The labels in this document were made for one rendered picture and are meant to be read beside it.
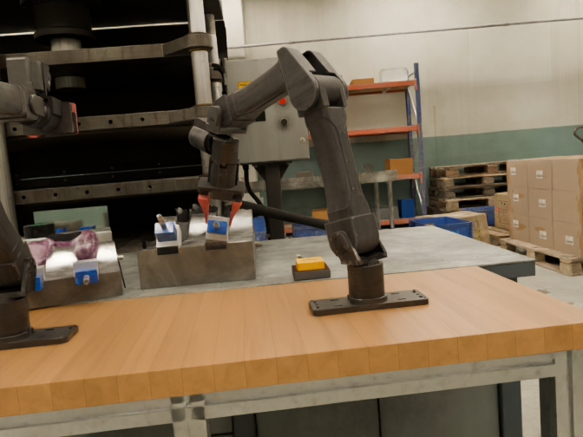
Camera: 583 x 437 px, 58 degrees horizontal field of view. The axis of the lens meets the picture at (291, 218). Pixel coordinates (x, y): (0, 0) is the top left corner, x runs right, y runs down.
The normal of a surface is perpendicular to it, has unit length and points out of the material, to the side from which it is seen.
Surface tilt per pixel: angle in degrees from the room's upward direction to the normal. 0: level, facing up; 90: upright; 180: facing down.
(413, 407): 90
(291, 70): 90
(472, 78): 90
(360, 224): 78
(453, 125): 90
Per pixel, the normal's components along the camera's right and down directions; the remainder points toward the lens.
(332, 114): 0.68, -0.20
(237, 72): 0.07, 0.10
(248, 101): -0.62, 0.15
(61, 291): 0.36, 0.07
